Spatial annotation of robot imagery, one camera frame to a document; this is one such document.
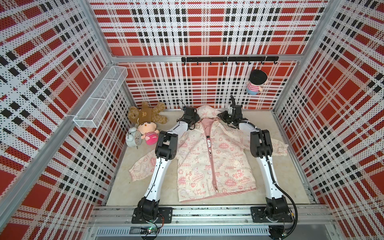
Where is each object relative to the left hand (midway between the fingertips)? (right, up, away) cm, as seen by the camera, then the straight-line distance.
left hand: (200, 114), depth 115 cm
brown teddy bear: (-40, 0, -7) cm, 40 cm away
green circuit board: (-23, -58, -46) cm, 77 cm away
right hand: (+15, +2, -2) cm, 15 cm away
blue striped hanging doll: (+37, +22, -22) cm, 48 cm away
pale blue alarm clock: (-42, -16, -23) cm, 50 cm away
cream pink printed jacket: (+9, -30, -22) cm, 38 cm away
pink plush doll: (-36, -11, -15) cm, 40 cm away
